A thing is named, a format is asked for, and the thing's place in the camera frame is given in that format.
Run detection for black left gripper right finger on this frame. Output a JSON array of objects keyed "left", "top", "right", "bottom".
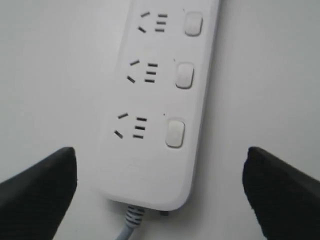
[{"left": 242, "top": 146, "right": 320, "bottom": 240}]

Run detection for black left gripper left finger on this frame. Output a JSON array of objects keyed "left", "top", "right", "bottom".
[{"left": 0, "top": 147, "right": 77, "bottom": 240}]

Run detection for white five-outlet power strip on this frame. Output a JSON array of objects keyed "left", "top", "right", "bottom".
[{"left": 93, "top": 0, "right": 220, "bottom": 211}]

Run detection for grey power cord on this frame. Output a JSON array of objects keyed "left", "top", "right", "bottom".
[{"left": 114, "top": 205, "right": 146, "bottom": 240}]

